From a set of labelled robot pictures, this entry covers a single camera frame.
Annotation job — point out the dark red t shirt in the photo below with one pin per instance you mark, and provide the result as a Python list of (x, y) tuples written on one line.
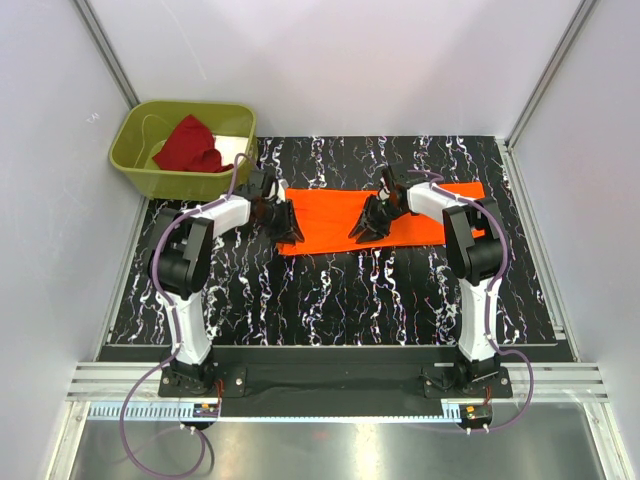
[(190, 148)]

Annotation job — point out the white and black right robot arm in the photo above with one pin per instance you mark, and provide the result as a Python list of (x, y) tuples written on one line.
[(476, 248)]

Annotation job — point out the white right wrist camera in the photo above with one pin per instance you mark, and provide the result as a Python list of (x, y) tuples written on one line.
[(383, 193)]

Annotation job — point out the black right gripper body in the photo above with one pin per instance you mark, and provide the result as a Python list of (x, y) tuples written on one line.
[(381, 213)]

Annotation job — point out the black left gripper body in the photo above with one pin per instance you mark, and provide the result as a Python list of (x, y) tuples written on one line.
[(277, 217)]

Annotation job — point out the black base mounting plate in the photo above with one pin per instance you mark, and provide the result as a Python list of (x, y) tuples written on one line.
[(334, 382)]

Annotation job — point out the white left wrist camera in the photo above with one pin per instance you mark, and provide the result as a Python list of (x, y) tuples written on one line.
[(278, 191)]

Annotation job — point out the black marbled table mat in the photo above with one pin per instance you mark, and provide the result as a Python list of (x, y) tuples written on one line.
[(382, 296)]

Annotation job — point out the white cloth in bin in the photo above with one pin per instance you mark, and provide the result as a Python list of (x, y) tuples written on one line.
[(230, 146)]

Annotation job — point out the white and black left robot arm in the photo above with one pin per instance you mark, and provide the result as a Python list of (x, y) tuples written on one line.
[(181, 246)]

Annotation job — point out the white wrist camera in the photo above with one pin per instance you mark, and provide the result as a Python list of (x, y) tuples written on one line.
[(278, 191), (383, 193)]

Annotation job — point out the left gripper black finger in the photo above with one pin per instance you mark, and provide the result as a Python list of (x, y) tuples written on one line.
[(291, 224), (288, 238)]

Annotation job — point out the aluminium frame rail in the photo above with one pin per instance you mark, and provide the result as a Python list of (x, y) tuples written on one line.
[(106, 51)]

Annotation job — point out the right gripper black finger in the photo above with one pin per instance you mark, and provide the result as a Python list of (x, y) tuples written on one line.
[(362, 229), (370, 236)]

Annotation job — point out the orange t shirt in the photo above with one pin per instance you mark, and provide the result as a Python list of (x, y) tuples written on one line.
[(326, 217)]

